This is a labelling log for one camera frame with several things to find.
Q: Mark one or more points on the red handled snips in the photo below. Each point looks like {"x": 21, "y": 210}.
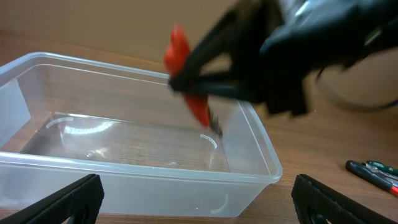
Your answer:
{"x": 174, "y": 60}

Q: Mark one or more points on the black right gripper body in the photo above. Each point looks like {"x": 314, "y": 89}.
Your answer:
{"x": 324, "y": 34}

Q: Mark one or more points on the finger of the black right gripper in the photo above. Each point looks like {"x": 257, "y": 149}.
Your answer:
{"x": 224, "y": 84}
{"x": 222, "y": 38}

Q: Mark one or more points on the clear plastic container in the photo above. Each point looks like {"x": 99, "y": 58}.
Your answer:
{"x": 63, "y": 118}

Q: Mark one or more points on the black red handled screwdriver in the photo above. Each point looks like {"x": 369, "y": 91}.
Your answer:
{"x": 366, "y": 174}

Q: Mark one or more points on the green handled screwdriver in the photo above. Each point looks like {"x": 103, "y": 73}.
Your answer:
{"x": 380, "y": 166}

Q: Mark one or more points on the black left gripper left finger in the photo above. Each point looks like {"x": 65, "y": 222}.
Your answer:
{"x": 77, "y": 203}

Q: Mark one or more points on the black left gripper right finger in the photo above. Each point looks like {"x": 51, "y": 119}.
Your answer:
{"x": 315, "y": 202}

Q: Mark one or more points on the silver combination wrench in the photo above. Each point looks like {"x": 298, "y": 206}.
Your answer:
{"x": 384, "y": 175}

